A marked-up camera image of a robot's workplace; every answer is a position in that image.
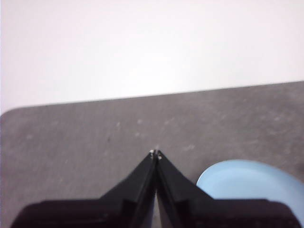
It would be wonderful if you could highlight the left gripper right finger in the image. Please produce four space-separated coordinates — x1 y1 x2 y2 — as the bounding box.
156 149 301 228

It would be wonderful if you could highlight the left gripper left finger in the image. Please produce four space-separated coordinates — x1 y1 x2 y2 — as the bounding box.
10 149 158 228

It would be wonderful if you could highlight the light blue round plate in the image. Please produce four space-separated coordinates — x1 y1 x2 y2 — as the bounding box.
196 159 304 214

